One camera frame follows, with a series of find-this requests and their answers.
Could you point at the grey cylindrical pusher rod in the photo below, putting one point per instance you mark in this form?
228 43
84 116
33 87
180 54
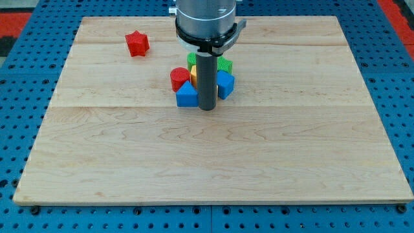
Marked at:
206 81

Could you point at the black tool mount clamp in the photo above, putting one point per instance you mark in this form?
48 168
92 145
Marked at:
210 46

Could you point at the red cylinder block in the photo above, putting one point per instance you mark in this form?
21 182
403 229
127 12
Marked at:
178 76

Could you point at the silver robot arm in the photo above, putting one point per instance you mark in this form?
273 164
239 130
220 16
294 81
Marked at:
208 29

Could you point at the yellow hexagon block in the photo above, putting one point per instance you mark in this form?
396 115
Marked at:
193 76

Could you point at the green star block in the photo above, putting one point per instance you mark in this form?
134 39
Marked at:
224 64

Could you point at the green round block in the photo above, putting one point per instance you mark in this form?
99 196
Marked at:
191 60

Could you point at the blue cube block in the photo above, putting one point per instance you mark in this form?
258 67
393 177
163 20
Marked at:
225 82

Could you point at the blue triangle block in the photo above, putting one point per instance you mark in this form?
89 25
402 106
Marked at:
187 96

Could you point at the red star block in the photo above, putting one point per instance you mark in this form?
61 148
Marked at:
137 43

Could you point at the wooden board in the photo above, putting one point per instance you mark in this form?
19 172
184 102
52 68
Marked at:
300 127

